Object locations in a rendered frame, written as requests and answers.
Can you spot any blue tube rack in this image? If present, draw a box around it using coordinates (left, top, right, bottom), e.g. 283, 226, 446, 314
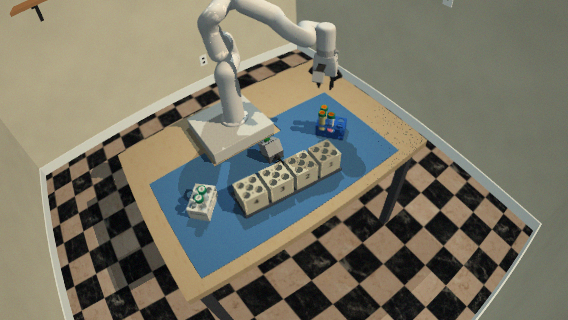
315, 116, 347, 140

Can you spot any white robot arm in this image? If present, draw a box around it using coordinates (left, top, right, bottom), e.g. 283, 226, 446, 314
197, 0, 339, 127

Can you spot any blue flat mat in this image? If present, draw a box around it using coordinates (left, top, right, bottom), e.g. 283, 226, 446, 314
150, 92, 399, 278

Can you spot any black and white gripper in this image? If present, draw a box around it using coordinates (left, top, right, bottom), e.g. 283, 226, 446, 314
308, 51, 342, 90

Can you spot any green-capped sample tube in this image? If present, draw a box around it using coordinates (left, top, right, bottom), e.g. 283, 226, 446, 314
327, 112, 335, 132
318, 110, 326, 130

